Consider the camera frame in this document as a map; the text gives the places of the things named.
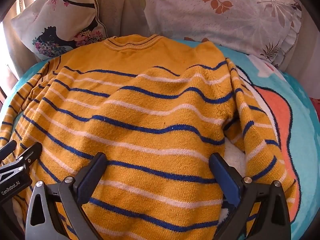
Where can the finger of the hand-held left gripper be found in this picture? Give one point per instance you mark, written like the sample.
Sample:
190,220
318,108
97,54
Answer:
8,147
31,153

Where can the yellow striped knit sweater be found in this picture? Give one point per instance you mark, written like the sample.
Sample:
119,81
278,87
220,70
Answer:
150,110

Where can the teal printed fleece blanket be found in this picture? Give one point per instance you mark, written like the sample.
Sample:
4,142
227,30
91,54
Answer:
300,120

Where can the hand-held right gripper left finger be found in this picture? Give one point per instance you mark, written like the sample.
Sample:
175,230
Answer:
91,177

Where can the white pillow with silhouette print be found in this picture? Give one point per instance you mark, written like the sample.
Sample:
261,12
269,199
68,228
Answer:
62,17

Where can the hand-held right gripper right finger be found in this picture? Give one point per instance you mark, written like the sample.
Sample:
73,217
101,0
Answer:
223,177

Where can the white pillow with leaf print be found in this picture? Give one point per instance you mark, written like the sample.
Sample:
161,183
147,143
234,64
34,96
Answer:
225,25

